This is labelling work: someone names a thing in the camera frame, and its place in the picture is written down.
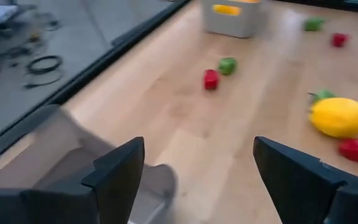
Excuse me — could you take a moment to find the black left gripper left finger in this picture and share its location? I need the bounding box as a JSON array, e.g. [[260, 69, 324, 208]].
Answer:
[[0, 136, 145, 224]]

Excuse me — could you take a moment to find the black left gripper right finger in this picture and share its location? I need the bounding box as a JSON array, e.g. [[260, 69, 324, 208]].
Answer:
[[252, 136, 358, 224]]

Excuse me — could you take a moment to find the small green pepper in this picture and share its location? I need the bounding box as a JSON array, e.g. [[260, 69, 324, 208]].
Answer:
[[218, 57, 239, 77], [303, 17, 326, 32], [308, 89, 337, 105]]

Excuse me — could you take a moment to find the small red pepper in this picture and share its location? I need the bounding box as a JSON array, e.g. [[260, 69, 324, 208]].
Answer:
[[331, 32, 349, 49], [337, 138, 358, 164], [203, 68, 221, 91]]

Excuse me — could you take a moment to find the brown plastic basket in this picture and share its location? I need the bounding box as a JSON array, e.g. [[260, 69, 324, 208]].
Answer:
[[0, 104, 180, 224]]

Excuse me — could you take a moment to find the grey plastic basket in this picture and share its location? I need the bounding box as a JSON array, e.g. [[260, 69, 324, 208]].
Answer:
[[201, 0, 264, 39]]

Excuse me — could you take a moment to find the coiled black cable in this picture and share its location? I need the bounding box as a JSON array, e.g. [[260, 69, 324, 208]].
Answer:
[[25, 55, 64, 90]]

